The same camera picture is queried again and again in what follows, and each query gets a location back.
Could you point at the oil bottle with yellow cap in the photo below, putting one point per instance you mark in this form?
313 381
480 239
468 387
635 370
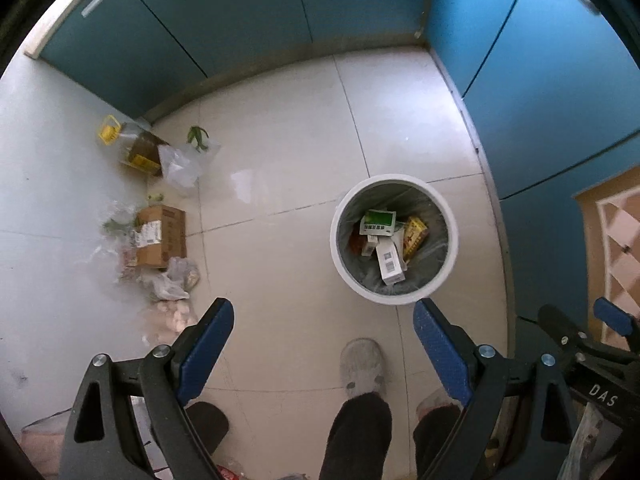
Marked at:
137 152

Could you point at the grey slipper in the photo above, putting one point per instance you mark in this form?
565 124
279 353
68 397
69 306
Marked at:
435 402
362 367

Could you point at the person's leg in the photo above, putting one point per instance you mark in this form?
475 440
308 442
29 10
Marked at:
355 440
430 442

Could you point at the person's left leg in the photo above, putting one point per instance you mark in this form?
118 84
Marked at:
355 440

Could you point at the white trash bin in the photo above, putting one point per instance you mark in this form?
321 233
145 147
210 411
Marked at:
390 296

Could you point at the crumpled plastic bag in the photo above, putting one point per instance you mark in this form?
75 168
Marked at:
172 280

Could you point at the plastic bag with greens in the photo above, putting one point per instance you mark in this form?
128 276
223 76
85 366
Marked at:
120 230

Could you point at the checkered tablecloth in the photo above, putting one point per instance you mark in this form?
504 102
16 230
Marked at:
620 220

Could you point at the red snack packet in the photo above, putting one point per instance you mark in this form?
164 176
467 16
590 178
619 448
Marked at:
356 245

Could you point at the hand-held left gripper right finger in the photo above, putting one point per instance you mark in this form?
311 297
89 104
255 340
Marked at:
442 355

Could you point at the person's right leg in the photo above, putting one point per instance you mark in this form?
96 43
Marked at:
430 442

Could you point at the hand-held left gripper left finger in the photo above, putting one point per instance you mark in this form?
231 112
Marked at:
205 355

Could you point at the green vegetable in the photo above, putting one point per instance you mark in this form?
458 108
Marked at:
197 137

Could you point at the yellow snack packet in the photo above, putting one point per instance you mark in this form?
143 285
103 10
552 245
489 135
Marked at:
415 237

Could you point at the blue base cabinet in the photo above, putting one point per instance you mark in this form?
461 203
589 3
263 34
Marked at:
550 85
240 15

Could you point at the cardboard box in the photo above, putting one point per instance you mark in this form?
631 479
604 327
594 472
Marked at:
167 237

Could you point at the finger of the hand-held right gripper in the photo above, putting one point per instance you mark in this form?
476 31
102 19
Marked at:
612 316
560 322

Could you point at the grey bin liner bag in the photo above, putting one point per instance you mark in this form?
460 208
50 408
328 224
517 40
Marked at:
430 270

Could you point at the clear plastic bag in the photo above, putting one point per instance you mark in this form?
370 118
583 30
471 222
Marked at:
182 167

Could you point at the long white box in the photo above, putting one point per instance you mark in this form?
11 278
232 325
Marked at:
391 262

